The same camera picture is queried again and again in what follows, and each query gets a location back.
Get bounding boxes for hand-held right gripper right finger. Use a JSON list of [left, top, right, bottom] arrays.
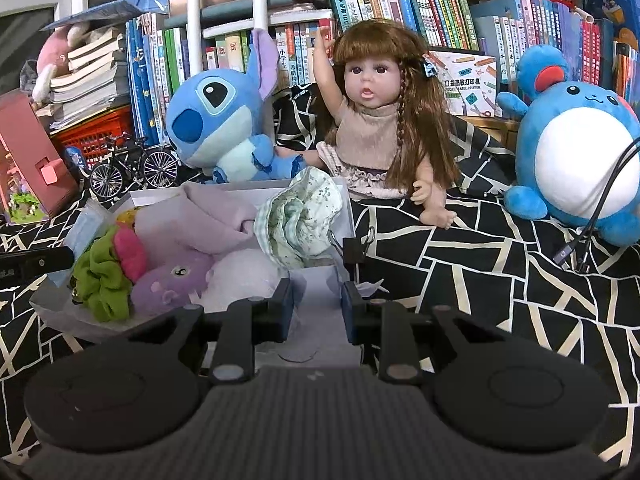
[[341, 281, 529, 388]]

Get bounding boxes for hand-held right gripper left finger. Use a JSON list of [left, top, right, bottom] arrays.
[[114, 278, 294, 387]]

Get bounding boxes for white cardboard box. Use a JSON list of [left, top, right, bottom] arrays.
[[29, 176, 382, 367]]

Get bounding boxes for green scrunchie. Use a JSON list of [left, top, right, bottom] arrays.
[[71, 231, 137, 324]]

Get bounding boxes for green checked cloth hat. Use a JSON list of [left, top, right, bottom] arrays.
[[253, 166, 346, 269]]

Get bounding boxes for pink scrunchie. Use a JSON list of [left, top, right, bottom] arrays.
[[113, 224, 150, 284]]

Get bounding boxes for mauve cloth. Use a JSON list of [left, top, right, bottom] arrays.
[[134, 181, 292, 262]]

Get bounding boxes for purple plush toy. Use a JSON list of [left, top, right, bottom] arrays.
[[130, 251, 217, 317]]

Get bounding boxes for light blue face mask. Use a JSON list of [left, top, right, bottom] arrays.
[[64, 204, 112, 262]]

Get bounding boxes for pink model house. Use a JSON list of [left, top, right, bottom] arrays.
[[0, 93, 81, 227]]

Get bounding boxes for small blue tin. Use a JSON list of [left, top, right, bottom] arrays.
[[63, 145, 92, 177]]

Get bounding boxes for miniature black bicycle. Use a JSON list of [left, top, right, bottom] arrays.
[[88, 133, 181, 201]]

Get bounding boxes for red plastic crate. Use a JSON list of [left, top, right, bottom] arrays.
[[49, 106, 137, 169]]

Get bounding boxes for long-haired baby doll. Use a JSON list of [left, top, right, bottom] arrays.
[[276, 19, 462, 232]]

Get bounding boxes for stack of flat-lying books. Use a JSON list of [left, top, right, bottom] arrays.
[[46, 29, 132, 132]]

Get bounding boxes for blue alien plush toy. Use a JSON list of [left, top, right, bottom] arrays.
[[165, 29, 309, 184]]

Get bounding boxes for pink bunny plush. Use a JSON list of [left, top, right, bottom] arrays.
[[31, 24, 94, 107]]

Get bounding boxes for row of blue green books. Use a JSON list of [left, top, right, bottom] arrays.
[[125, 12, 336, 147]]

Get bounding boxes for white label printer box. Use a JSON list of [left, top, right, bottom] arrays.
[[429, 49, 499, 119]]

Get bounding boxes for round blue white plush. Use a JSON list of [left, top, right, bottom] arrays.
[[496, 44, 640, 248]]

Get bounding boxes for row of slanted colourful books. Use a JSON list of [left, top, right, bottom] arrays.
[[321, 0, 482, 54]]

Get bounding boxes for row of blue red books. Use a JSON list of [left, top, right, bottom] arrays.
[[470, 0, 640, 92]]

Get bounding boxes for blue cartoon carton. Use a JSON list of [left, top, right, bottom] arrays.
[[579, 0, 640, 54]]

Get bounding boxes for black cables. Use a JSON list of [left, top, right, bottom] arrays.
[[551, 136, 640, 274]]

